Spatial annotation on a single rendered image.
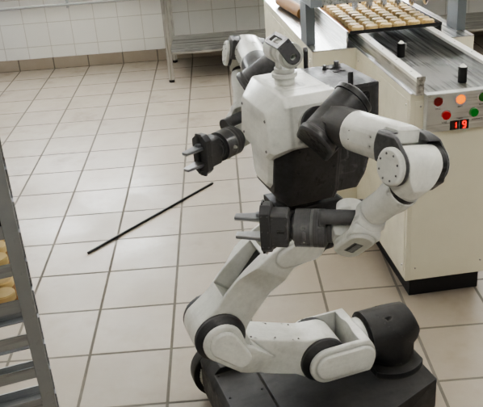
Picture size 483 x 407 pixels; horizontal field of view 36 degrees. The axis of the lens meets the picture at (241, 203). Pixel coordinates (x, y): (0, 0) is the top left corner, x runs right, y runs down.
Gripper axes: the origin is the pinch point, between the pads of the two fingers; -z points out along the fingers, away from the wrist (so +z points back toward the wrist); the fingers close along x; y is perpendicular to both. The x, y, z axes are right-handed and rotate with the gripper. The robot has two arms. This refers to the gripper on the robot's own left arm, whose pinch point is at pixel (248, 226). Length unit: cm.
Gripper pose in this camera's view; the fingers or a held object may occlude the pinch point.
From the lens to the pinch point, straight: 173.4
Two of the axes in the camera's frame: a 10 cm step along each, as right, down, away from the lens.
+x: -0.7, -9.0, -4.3
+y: -1.8, 4.4, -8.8
